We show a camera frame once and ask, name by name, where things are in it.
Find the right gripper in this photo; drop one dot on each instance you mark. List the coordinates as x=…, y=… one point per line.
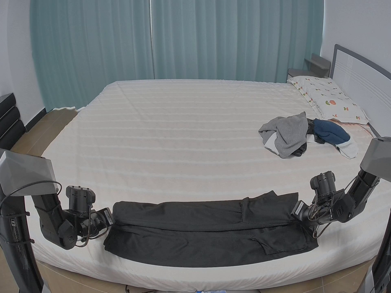
x=310, y=229

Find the black T-shirt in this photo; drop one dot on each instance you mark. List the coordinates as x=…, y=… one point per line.
x=198, y=243

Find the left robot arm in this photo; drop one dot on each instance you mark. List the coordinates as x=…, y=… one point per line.
x=27, y=171

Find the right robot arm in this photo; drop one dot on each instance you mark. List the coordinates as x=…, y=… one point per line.
x=375, y=157

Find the pile of clothes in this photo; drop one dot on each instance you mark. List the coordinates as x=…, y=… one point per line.
x=290, y=133

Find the bed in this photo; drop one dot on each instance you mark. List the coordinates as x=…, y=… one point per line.
x=183, y=127

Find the white printed pillow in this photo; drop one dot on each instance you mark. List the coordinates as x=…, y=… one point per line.
x=330, y=98

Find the grey bedside table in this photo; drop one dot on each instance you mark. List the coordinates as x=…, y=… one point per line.
x=319, y=62

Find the blue-green curtain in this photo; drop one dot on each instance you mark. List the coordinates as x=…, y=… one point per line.
x=238, y=29
x=91, y=41

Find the black chest of drawers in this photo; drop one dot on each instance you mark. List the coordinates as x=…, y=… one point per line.
x=10, y=121

